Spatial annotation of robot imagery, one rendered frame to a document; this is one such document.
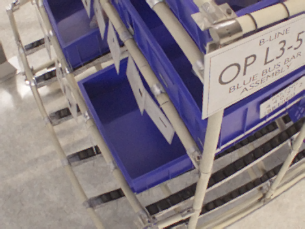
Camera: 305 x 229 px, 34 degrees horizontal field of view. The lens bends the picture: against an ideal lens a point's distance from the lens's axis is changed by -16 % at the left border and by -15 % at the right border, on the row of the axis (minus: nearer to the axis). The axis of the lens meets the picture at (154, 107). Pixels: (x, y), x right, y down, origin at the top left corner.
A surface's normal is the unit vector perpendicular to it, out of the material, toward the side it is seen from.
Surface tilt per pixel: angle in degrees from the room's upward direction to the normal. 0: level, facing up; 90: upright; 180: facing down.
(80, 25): 3
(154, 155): 3
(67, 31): 3
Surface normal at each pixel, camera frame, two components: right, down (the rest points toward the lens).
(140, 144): -0.07, -0.44
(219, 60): 0.45, 0.79
